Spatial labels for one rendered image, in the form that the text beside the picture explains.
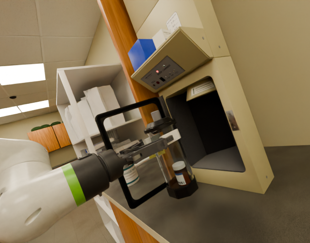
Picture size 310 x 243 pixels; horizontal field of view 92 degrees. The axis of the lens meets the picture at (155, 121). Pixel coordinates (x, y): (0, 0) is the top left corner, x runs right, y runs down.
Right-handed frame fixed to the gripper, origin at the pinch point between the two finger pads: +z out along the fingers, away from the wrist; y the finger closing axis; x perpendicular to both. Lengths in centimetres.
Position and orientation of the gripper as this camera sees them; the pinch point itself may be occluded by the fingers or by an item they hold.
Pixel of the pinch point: (163, 137)
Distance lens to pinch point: 48.5
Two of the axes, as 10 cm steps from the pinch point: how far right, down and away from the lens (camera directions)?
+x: 3.6, 9.3, 0.3
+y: -5.4, 1.9, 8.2
